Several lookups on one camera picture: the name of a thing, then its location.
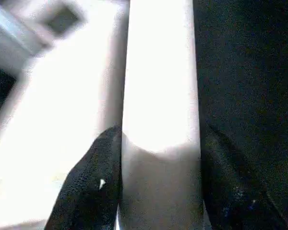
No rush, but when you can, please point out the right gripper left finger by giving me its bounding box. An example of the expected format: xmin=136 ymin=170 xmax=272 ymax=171
xmin=45 ymin=126 xmax=123 ymax=230

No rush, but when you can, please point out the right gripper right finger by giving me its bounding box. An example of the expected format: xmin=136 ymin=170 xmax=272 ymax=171
xmin=201 ymin=125 xmax=288 ymax=230

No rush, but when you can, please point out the black shiny mat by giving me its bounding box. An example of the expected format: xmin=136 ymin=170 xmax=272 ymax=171
xmin=0 ymin=0 xmax=288 ymax=230

